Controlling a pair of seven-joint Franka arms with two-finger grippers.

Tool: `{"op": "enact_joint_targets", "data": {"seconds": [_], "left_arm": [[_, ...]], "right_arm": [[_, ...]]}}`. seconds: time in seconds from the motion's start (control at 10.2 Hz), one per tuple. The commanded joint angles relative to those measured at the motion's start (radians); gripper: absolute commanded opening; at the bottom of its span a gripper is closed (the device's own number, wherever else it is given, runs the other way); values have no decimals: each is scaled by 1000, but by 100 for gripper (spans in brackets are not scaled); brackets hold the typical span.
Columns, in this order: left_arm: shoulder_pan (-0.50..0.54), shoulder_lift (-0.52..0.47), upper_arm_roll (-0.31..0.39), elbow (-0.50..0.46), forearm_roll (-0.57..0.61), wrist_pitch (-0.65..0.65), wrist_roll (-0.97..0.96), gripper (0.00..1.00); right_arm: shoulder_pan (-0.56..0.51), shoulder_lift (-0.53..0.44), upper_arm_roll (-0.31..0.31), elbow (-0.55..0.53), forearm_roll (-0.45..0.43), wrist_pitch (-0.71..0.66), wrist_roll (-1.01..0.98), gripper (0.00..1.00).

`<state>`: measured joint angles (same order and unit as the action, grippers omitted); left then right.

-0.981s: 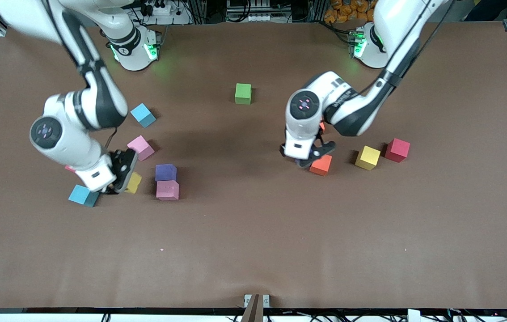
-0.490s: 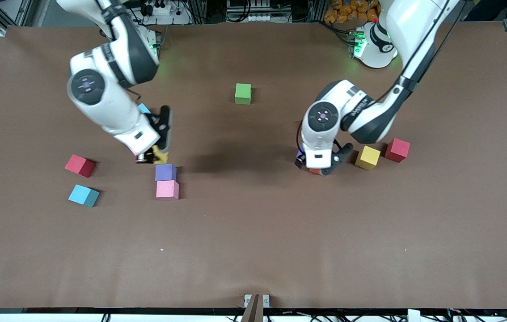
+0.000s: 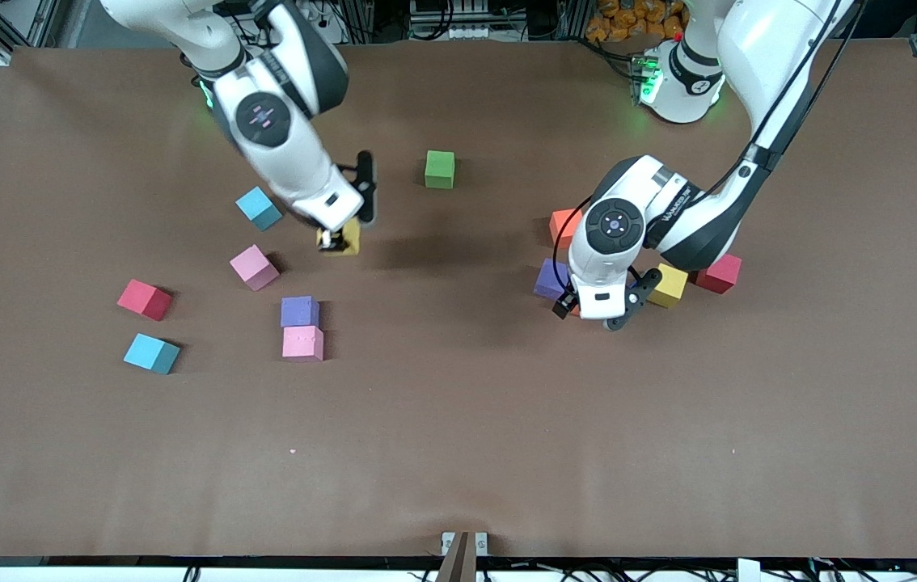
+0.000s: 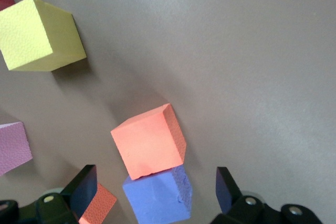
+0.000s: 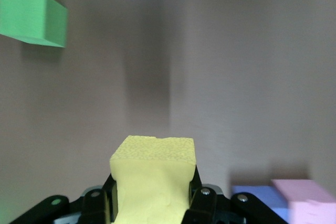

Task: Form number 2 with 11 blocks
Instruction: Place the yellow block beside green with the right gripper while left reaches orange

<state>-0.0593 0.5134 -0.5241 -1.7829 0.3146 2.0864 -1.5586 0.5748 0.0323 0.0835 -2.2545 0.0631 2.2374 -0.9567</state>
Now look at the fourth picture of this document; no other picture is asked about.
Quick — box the brown table cover sheet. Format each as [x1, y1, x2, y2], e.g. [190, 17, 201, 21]
[0, 0, 336, 224]

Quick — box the purple foam cube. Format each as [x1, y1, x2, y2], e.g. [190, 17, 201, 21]
[122, 165, 193, 224]

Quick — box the orange foam cube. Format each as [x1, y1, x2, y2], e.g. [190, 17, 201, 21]
[110, 103, 187, 181]
[78, 183, 118, 224]

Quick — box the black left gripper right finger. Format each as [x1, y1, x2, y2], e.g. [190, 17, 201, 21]
[209, 166, 321, 224]

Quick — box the lilac pink foam cube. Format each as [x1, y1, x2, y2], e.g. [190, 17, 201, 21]
[0, 121, 34, 177]

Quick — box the yellow foam cube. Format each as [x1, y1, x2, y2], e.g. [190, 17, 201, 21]
[0, 0, 88, 72]

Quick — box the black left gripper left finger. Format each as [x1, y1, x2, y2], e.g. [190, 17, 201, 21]
[15, 164, 98, 224]

